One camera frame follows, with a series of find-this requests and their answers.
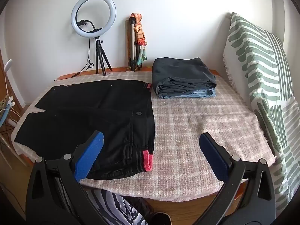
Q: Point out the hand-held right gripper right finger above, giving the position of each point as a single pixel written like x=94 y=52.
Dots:
x=214 y=157

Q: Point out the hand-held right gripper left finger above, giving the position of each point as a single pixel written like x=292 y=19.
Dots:
x=90 y=154

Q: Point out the black pants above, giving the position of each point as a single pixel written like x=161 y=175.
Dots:
x=93 y=107

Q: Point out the dark grey pants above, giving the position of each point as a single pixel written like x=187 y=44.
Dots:
x=182 y=72

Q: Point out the pink plaid blanket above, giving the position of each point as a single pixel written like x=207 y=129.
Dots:
x=187 y=126

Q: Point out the person's zebra print clothing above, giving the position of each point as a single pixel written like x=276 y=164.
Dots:
x=112 y=206

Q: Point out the folded blue jeans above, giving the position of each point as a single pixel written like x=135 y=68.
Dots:
x=201 y=93

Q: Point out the light blue plastic item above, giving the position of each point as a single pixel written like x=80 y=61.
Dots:
x=2 y=117

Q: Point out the green white patterned pillow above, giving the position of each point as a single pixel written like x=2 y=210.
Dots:
x=257 y=63

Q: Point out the small black tripod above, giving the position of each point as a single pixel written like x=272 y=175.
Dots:
x=97 y=51

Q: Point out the colourful patterned scarf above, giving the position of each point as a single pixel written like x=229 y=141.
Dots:
x=138 y=28

